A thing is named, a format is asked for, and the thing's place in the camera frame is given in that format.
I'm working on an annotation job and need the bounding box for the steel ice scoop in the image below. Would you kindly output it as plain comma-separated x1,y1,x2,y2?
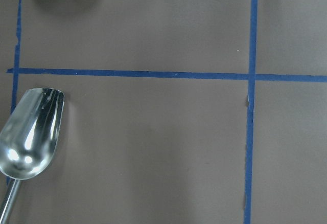
1,88,64,223

